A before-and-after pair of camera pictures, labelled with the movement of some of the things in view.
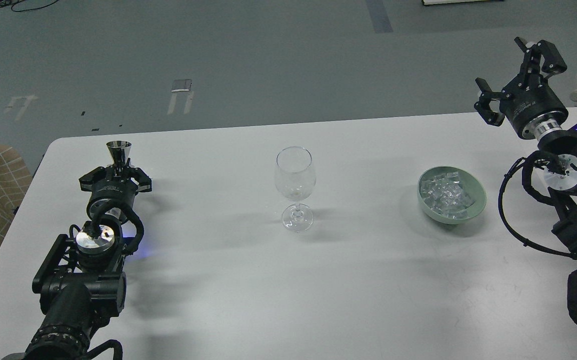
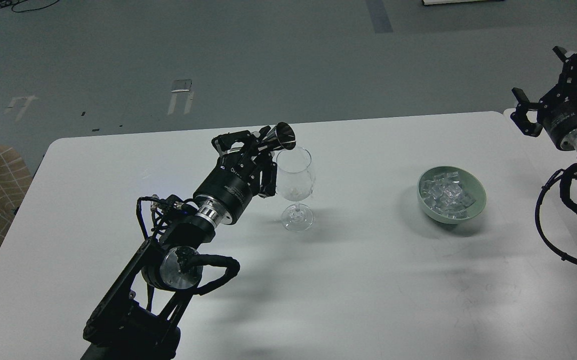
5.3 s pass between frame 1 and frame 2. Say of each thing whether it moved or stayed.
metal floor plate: stayed
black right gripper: moved
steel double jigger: moved
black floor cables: stayed
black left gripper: moved
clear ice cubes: stayed
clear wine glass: stayed
